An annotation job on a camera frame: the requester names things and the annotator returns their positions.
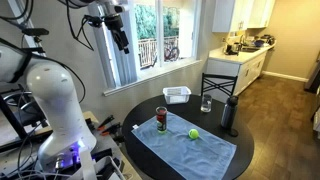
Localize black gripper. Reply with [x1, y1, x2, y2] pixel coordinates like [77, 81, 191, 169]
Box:
[104, 13, 131, 55]

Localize yellow-green tennis ball with print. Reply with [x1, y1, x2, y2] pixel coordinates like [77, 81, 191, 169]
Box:
[188, 128, 200, 140]

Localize clear tennis ball canister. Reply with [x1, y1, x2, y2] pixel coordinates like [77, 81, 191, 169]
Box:
[155, 106, 168, 135]

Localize white framed window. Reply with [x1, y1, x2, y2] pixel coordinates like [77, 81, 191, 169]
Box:
[87, 0, 203, 98]

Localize bicycle outside window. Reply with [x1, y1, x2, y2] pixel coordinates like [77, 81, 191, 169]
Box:
[163, 44, 181, 63]

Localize clear plastic bin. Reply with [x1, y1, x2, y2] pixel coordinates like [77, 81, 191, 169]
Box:
[162, 85, 192, 105]

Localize clear drinking glass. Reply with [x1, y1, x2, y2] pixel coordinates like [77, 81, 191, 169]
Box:
[200, 93, 213, 113]

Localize black metal chair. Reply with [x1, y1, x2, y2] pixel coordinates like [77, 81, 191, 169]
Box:
[200, 72, 239, 98]

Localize black coffee maker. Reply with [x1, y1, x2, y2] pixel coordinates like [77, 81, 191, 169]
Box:
[224, 41, 242, 56]

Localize light blue towel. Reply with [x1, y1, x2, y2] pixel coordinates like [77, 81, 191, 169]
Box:
[130, 111, 238, 180]

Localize black water bottle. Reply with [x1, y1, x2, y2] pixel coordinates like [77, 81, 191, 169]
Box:
[219, 95, 240, 138]

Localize white kitchen counter cabinet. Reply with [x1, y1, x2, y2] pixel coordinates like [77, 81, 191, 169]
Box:
[205, 41, 277, 97]

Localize blue bowl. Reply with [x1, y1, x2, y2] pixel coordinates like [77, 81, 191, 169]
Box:
[253, 39, 266, 48]

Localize dark cooking pot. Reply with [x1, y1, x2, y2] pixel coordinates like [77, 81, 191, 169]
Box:
[261, 34, 276, 46]

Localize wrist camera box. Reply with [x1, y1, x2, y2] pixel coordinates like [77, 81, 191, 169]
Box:
[111, 3, 130, 15]

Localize orange handled black pliers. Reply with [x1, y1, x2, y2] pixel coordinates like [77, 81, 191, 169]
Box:
[97, 114, 115, 131]
[101, 122, 123, 137]

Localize black camera tripod mount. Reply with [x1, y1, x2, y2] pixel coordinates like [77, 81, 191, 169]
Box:
[21, 27, 50, 54]

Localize white upper wall cabinets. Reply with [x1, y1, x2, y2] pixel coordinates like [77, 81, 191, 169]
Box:
[211, 0, 276, 33]

